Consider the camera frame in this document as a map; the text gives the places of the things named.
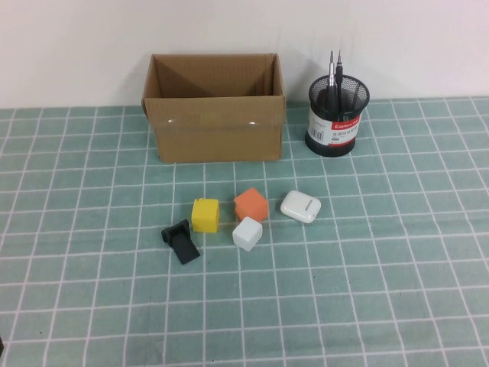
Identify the orange cube block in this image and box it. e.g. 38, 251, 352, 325
233, 187, 270, 223

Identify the white cube block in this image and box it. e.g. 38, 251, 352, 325
232, 216, 264, 252

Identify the yellow cube block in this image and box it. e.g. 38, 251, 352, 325
191, 197, 222, 234

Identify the white earbuds case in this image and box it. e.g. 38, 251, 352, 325
280, 190, 322, 224

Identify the brown cardboard box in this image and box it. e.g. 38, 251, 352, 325
141, 52, 287, 164

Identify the black mesh pen holder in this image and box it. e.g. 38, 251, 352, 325
304, 73, 371, 158

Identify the green grid tablecloth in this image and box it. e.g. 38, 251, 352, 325
0, 96, 489, 367

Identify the black plastic bracket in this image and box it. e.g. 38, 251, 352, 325
160, 218, 202, 266

